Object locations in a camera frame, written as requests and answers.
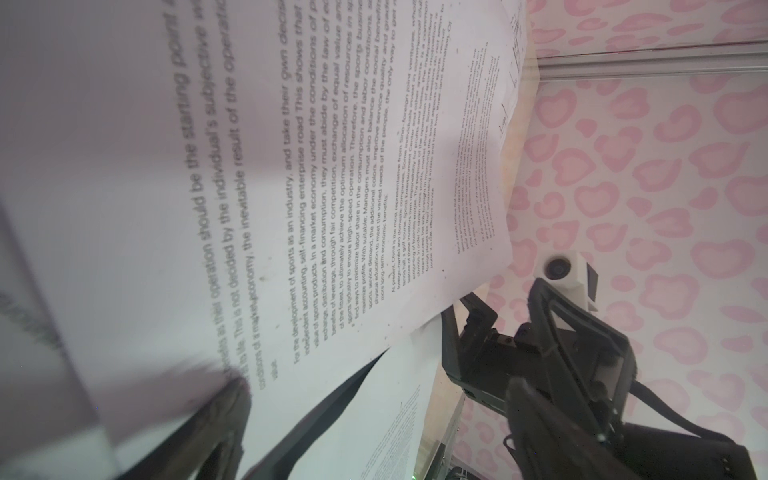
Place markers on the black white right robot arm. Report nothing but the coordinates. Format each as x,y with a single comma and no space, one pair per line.
655,442

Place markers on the large text paper sheet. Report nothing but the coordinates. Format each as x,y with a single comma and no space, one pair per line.
275,190

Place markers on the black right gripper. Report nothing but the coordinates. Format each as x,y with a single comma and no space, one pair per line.
574,360

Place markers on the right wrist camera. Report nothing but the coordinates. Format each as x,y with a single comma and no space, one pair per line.
572,275

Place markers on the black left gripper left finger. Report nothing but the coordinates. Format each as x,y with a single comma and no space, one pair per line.
207,446

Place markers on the aluminium corner frame post right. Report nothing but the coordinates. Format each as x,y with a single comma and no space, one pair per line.
716,59

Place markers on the technical drawing paper sheet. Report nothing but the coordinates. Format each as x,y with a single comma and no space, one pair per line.
515,31

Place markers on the orange and black folder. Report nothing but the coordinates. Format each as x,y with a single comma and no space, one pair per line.
433,457

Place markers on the low text paper sheet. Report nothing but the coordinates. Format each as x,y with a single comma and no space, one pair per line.
49,429

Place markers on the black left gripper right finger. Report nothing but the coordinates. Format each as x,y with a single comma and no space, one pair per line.
548,445

